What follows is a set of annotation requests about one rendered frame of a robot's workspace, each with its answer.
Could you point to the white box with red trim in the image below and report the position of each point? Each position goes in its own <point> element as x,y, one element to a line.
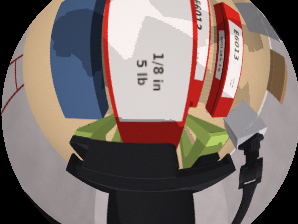
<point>203,47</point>

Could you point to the white box with red edges labelled e6013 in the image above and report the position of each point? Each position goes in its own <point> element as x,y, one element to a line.
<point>229,59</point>

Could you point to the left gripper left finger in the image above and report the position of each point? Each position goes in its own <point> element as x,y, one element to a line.
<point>98,129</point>

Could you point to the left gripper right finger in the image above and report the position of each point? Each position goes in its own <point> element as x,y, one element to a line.
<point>209,139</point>

